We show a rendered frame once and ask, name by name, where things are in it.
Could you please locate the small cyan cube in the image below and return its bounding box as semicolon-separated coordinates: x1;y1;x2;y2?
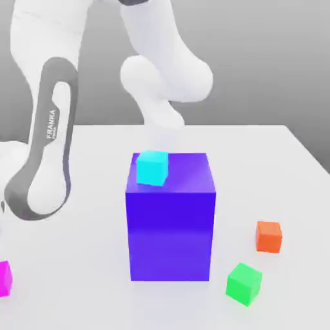
135;150;170;187

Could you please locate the small orange cube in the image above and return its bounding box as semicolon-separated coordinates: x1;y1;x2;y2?
255;220;283;254

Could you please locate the small green cube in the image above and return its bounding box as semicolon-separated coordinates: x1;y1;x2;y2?
226;262;263;307

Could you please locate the small magenta cube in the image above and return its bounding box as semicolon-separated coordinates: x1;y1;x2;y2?
0;260;14;298

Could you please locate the large blue box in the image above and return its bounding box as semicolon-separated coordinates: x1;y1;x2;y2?
125;152;217;282

